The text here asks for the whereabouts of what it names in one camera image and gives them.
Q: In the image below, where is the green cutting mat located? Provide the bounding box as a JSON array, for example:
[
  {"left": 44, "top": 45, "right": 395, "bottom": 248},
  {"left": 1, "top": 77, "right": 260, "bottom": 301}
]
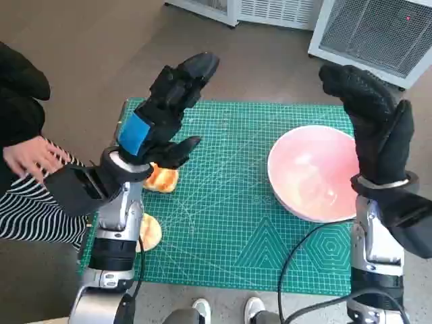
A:
[{"left": 78, "top": 97, "right": 358, "bottom": 297}]

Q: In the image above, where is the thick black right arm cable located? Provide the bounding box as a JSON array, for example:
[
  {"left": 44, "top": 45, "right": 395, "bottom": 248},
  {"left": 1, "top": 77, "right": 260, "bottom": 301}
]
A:
[{"left": 285, "top": 290, "right": 410, "bottom": 324}]

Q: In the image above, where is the pink bowl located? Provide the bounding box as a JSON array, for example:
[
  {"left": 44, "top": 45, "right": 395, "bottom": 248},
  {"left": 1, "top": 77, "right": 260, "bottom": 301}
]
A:
[{"left": 267, "top": 124, "right": 360, "bottom": 223}]

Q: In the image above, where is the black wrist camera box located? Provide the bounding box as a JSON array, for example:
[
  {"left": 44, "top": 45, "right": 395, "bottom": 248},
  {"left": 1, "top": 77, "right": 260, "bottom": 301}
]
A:
[
  {"left": 377, "top": 188, "right": 432, "bottom": 259},
  {"left": 43, "top": 164, "right": 113, "bottom": 217}
]

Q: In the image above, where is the seated person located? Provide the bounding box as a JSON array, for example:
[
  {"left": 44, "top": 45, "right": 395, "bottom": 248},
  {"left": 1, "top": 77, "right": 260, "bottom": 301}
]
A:
[{"left": 0, "top": 42, "right": 94, "bottom": 250}]

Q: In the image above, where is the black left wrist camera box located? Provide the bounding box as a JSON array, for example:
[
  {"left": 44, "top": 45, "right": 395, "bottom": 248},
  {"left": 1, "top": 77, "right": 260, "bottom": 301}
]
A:
[{"left": 43, "top": 164, "right": 113, "bottom": 217}]

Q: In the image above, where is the dark grey leg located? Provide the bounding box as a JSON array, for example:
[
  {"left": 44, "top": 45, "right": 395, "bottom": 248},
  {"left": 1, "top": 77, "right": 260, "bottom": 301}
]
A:
[
  {"left": 252, "top": 310, "right": 281, "bottom": 324},
  {"left": 165, "top": 308, "right": 200, "bottom": 324}
]

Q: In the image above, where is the person's hand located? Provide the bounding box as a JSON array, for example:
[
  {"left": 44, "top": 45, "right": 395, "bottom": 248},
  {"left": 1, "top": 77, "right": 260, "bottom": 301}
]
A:
[{"left": 2, "top": 136, "right": 60, "bottom": 185}]

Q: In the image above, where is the twisted orange toy bread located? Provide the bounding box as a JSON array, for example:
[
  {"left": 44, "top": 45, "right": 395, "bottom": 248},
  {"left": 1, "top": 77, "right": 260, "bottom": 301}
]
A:
[{"left": 142, "top": 161, "right": 180, "bottom": 193}]

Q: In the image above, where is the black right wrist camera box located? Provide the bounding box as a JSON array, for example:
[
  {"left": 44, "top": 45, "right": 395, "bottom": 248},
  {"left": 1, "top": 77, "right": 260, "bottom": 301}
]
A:
[{"left": 377, "top": 188, "right": 432, "bottom": 259}]

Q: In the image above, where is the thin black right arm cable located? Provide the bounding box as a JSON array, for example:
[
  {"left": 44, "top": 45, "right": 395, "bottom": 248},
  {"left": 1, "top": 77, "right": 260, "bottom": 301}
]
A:
[{"left": 278, "top": 221, "right": 354, "bottom": 323}]

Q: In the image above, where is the white mesh-front cabinet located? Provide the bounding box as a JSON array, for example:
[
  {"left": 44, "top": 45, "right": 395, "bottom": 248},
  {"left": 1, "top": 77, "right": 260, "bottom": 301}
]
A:
[{"left": 307, "top": 0, "right": 432, "bottom": 90}]

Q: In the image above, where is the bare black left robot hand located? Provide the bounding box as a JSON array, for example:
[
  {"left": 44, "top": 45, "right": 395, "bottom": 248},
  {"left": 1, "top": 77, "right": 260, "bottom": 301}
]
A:
[{"left": 114, "top": 51, "right": 221, "bottom": 170}]

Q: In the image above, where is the white shoe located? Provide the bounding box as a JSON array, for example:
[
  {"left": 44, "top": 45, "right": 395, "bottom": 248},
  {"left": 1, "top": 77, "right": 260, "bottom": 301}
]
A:
[
  {"left": 191, "top": 297, "right": 212, "bottom": 324},
  {"left": 244, "top": 296, "right": 266, "bottom": 324}
]

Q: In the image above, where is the round pale toy bun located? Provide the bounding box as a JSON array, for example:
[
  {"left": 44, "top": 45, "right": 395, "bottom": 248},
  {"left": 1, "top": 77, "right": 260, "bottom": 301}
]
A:
[{"left": 135, "top": 213, "right": 163, "bottom": 253}]

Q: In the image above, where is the white louvred cabinet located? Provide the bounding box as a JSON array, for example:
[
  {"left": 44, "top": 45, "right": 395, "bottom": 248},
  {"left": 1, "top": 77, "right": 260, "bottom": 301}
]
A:
[{"left": 164, "top": 0, "right": 327, "bottom": 32}]

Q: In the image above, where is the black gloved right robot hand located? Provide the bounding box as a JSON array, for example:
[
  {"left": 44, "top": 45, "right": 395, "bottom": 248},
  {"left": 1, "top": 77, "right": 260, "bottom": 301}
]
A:
[{"left": 319, "top": 63, "right": 418, "bottom": 186}]

